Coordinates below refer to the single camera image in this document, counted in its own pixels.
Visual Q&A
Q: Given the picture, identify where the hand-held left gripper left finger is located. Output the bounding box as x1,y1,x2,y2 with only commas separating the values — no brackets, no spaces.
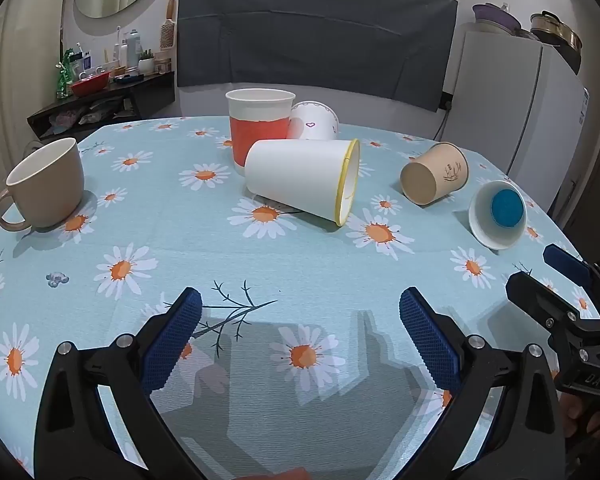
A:
34,287,203,480

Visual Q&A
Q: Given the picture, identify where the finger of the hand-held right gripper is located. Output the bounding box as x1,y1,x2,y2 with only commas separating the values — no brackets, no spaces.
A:
543,243,600,306
505,271,588,343

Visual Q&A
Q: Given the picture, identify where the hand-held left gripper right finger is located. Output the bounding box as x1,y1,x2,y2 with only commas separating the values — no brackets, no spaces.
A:
399,287,567,480

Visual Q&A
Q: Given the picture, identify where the white yellow-rimmed paper cup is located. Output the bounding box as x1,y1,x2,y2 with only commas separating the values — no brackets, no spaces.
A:
244,138,361,227

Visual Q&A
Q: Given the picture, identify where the white blue-bottomed paper cup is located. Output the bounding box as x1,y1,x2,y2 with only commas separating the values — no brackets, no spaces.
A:
468,180,528,251

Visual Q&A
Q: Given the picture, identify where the brown kraft paper cup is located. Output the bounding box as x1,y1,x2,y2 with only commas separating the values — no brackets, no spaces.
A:
399,142,469,206

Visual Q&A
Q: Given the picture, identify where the orange and white paper cup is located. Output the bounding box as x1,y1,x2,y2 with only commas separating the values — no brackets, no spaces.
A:
225,88,296,177

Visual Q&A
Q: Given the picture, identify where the white heart-print paper cup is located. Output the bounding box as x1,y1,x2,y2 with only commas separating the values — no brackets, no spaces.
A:
286,101,340,141

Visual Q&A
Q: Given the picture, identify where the person's right hand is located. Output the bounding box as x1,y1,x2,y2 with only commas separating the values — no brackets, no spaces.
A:
559,392,600,443

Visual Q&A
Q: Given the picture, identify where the blue daisy-print tablecloth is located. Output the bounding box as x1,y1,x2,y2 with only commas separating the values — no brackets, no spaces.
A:
0,116,600,480

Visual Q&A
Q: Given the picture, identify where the white refrigerator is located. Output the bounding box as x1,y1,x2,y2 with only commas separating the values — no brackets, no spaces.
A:
442,30,591,211

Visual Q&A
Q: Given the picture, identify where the beige ceramic mug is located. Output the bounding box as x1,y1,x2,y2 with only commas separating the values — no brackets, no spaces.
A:
0,137,85,233

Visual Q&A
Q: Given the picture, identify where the steel pot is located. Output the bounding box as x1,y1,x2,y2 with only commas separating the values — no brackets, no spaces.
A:
530,10,583,52

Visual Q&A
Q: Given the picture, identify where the patterned plastic bag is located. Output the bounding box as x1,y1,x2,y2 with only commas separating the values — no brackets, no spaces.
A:
47,101,127,132

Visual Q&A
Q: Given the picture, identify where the purple pot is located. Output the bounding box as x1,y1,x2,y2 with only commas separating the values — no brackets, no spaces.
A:
472,2,524,36

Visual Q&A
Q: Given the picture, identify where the red bowl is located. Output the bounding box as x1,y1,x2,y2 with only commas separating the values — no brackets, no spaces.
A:
70,72,112,97

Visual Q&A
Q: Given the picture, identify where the green bottle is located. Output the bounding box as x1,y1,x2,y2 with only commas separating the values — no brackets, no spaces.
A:
55,49,76,100

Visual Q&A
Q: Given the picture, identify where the wooden hairbrush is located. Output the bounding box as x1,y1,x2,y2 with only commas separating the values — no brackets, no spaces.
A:
159,0,176,52

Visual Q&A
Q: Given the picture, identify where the dark grey hanging cloth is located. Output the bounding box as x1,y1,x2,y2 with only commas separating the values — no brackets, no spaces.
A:
176,0,459,113

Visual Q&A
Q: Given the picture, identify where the black power cable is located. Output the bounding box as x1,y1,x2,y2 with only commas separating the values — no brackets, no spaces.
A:
432,92,454,142

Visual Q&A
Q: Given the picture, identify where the dark wall shelf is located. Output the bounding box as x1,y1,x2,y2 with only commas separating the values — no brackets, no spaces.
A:
27,71,176,141

